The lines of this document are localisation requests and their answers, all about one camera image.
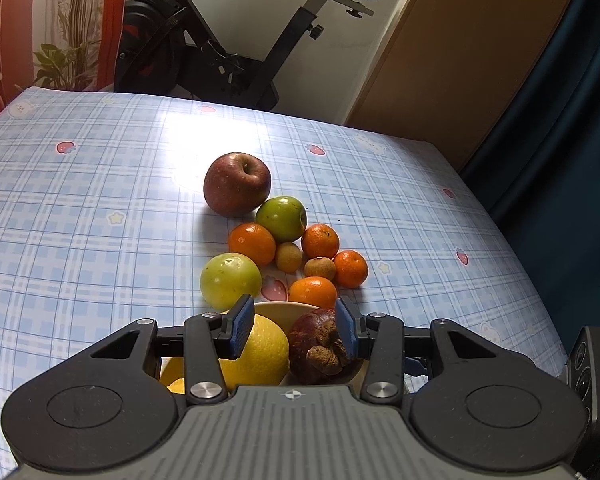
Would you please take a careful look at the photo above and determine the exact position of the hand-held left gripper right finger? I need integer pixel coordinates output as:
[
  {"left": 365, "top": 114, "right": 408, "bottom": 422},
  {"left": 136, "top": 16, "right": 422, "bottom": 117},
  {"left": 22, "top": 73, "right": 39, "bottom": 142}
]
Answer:
[{"left": 336, "top": 295, "right": 512, "bottom": 406}]

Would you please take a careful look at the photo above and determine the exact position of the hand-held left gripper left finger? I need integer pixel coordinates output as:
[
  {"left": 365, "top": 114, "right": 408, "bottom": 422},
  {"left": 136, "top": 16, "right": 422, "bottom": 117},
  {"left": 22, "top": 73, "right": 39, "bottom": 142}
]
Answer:
[{"left": 80, "top": 295, "right": 257, "bottom": 406}]

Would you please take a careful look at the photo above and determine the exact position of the yellow lemon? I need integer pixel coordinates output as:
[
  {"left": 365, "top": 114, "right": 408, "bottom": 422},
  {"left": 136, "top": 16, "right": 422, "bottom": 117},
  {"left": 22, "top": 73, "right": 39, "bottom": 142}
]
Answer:
[
  {"left": 159, "top": 357, "right": 188, "bottom": 395},
  {"left": 217, "top": 314, "right": 290, "bottom": 387}
]

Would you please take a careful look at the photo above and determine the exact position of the dark purple mangosteen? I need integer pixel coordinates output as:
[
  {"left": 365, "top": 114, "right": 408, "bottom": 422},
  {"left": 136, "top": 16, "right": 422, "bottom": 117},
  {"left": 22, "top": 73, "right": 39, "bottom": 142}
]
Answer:
[{"left": 288, "top": 308, "right": 353, "bottom": 376}]

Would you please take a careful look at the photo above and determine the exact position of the cream shallow bowl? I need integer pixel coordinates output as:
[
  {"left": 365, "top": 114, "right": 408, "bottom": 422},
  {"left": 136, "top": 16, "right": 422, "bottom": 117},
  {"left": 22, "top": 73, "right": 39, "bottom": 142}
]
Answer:
[{"left": 155, "top": 301, "right": 406, "bottom": 396}]

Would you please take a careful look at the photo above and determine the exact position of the pale green apple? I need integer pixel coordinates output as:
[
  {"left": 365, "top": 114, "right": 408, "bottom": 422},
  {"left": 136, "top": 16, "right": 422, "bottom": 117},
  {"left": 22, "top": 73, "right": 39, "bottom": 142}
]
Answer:
[{"left": 200, "top": 253, "right": 262, "bottom": 312}]

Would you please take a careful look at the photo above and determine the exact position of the orange tangerine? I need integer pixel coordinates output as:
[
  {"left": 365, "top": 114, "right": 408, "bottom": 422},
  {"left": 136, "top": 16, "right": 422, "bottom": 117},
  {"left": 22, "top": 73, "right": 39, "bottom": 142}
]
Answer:
[
  {"left": 288, "top": 276, "right": 338, "bottom": 311},
  {"left": 333, "top": 250, "right": 369, "bottom": 289},
  {"left": 228, "top": 222, "right": 277, "bottom": 267},
  {"left": 301, "top": 223, "right": 341, "bottom": 260}
]

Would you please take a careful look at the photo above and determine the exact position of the small tan longan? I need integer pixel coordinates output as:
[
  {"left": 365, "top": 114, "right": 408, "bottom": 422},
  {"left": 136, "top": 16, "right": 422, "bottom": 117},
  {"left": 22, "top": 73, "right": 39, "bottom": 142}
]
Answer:
[
  {"left": 304, "top": 256, "right": 337, "bottom": 281},
  {"left": 275, "top": 241, "right": 303, "bottom": 274}
]

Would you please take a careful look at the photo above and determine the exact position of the dark green apple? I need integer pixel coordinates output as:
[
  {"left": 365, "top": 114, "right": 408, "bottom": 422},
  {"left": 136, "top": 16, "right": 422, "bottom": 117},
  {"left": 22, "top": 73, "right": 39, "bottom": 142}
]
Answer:
[{"left": 255, "top": 196, "right": 308, "bottom": 243}]

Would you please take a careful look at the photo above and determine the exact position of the red apple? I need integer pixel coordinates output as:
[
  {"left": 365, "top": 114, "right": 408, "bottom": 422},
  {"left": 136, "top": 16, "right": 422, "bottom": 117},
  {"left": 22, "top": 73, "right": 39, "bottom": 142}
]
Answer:
[{"left": 203, "top": 152, "right": 272, "bottom": 218}]

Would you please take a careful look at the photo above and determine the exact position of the blue checked tablecloth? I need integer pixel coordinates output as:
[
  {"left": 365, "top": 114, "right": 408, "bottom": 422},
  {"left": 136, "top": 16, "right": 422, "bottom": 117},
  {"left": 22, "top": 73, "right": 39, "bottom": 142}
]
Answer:
[{"left": 0, "top": 86, "right": 568, "bottom": 466}]

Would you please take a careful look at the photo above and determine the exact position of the dark blue curtain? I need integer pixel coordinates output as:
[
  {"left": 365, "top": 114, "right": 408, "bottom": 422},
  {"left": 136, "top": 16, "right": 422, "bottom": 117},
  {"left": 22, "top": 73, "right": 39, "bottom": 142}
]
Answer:
[{"left": 460, "top": 0, "right": 600, "bottom": 356}]

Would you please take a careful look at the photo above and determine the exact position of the black exercise bike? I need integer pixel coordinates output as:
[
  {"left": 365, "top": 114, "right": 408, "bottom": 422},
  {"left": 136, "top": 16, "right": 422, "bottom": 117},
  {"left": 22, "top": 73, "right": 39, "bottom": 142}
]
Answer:
[{"left": 114, "top": 0, "right": 387, "bottom": 111}]

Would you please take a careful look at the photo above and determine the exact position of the wooden cabinet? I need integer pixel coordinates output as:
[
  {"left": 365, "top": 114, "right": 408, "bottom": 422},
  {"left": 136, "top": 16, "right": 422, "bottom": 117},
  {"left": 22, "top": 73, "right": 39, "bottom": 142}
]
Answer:
[{"left": 345, "top": 0, "right": 588, "bottom": 171}]

